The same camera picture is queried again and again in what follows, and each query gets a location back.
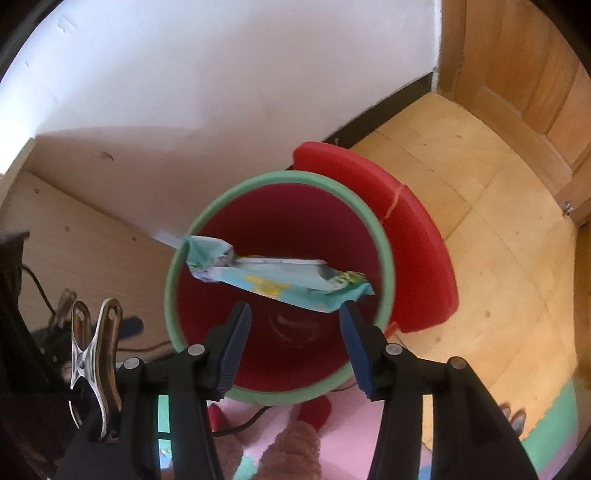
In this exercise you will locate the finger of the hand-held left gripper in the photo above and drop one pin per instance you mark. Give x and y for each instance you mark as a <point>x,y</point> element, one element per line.
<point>133,326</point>

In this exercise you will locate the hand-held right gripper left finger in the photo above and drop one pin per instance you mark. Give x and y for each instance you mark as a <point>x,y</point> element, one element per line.
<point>235,341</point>

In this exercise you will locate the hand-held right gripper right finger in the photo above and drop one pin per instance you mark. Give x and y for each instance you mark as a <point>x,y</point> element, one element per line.
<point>358,350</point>

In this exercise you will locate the light blue wet wipes packet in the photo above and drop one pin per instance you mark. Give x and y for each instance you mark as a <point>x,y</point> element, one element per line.
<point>277,281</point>

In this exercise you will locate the red bucket with green rim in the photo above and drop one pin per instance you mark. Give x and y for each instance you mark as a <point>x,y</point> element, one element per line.
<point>295,221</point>

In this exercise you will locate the metal spring clip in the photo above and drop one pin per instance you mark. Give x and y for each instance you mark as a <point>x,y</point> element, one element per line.
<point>92,350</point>
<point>65,307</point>

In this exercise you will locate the red slipper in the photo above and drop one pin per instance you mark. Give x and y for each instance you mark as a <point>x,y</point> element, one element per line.
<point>216,417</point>
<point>314,413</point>

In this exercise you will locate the red plastic stool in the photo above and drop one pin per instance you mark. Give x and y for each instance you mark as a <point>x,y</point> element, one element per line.
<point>415,240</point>

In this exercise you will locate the brown slipper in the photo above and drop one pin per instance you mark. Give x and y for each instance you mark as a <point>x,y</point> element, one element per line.
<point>512,415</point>

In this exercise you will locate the wooden door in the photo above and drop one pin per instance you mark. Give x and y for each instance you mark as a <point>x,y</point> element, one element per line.
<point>531,69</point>

